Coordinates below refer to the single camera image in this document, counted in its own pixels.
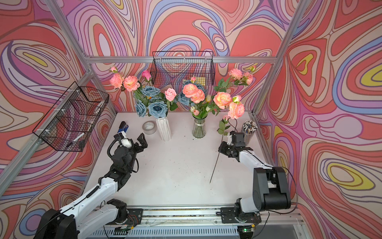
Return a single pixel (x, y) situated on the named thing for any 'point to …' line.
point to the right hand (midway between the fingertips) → (219, 150)
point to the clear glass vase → (199, 130)
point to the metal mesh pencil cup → (248, 128)
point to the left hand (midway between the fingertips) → (138, 136)
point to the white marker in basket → (76, 139)
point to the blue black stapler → (123, 127)
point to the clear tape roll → (149, 127)
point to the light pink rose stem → (224, 125)
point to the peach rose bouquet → (204, 106)
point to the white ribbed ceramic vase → (164, 129)
